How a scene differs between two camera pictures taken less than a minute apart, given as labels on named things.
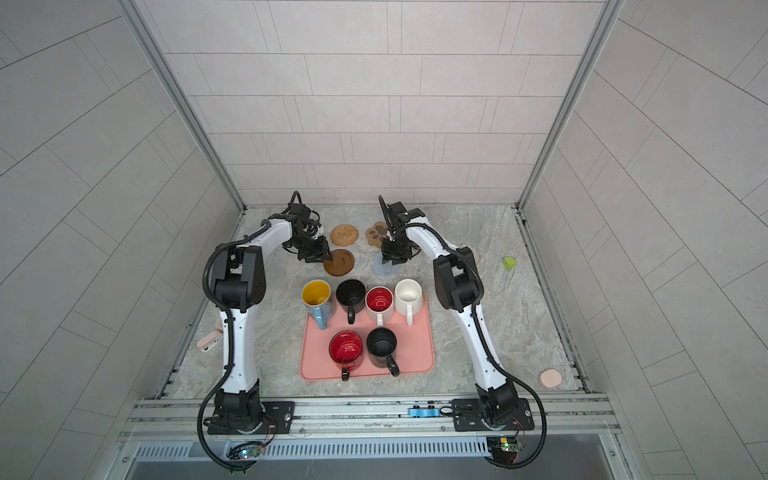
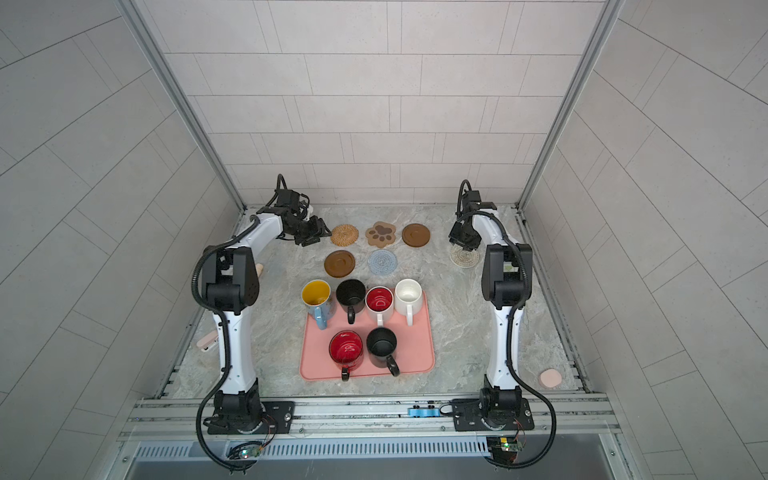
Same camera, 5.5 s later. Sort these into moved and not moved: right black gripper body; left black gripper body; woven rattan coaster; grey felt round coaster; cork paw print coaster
Moved: right black gripper body; left black gripper body
Not moved: cork paw print coaster; grey felt round coaster; woven rattan coaster
